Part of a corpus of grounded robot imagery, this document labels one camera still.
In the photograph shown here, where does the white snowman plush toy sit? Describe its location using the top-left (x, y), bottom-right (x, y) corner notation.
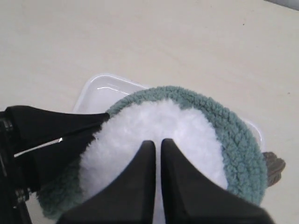
top-left (66, 99), bottom-right (285, 224)

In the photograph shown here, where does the white plastic tray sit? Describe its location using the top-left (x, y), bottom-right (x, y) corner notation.
top-left (72, 72), bottom-right (265, 152)

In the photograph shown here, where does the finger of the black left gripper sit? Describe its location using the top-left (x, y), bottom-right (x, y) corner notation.
top-left (5, 105), bottom-right (109, 147)
top-left (16, 132), bottom-right (94, 189)

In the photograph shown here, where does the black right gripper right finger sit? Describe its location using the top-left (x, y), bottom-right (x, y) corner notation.
top-left (161, 139), bottom-right (273, 224)

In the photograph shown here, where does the teal fleece scarf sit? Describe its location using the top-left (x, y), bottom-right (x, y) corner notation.
top-left (37, 86), bottom-right (267, 220)

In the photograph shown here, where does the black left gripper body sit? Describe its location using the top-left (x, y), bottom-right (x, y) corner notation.
top-left (0, 112), bottom-right (32, 224)

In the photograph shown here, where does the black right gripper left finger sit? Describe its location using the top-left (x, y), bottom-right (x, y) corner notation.
top-left (58, 140), bottom-right (156, 224)

